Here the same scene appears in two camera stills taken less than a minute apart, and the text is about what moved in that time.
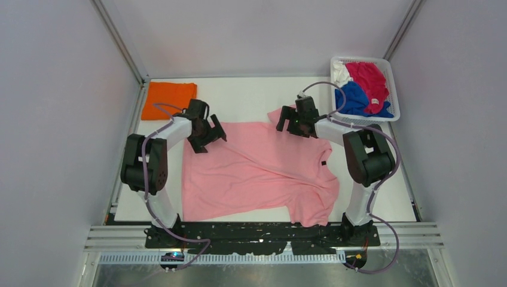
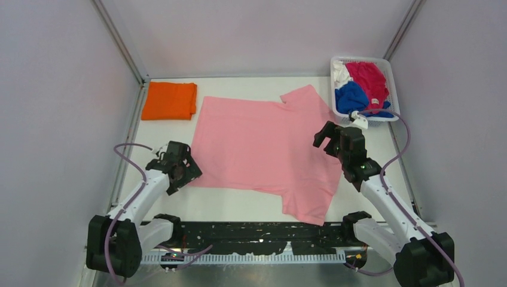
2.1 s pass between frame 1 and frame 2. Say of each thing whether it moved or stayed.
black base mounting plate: stayed
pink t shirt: moved
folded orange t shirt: stayed
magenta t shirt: stayed
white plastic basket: stayed
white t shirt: stayed
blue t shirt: stayed
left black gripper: moved
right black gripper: moved
